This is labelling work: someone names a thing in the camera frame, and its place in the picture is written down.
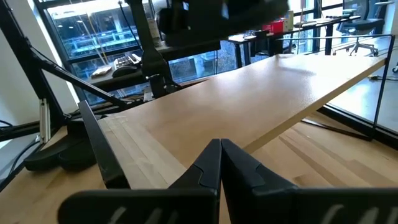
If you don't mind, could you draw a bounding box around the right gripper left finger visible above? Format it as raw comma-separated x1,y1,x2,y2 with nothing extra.
57,138,222,224

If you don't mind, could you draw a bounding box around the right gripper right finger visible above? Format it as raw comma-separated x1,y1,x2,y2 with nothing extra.
221,138,398,224

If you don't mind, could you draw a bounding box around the black rubber slide sandal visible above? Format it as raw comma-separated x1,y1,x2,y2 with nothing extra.
24,121,90,172
58,146,98,171

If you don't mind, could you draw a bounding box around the dark grey desk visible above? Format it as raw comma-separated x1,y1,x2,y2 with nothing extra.
83,40,222,94

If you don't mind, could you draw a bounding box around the black computer mouse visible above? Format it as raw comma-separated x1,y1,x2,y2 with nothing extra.
111,65,138,78

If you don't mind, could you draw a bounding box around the black keyboard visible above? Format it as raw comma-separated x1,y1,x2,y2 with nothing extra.
113,53,143,68

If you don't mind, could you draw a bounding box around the red box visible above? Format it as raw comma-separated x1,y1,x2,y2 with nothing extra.
262,19,285,34

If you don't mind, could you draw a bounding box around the black office desk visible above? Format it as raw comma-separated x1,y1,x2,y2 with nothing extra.
226,14,363,69

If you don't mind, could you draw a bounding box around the silver aluminium extrusion bar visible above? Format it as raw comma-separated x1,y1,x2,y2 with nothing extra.
39,98,51,144

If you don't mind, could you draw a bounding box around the black office chair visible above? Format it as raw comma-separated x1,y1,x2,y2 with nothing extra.
332,0,388,57

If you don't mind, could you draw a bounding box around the wooden shelf black metal frame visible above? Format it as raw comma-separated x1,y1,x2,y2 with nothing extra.
77,33,396,190

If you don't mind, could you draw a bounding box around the black aluminium rig frame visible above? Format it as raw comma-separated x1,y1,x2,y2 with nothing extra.
0,0,215,192

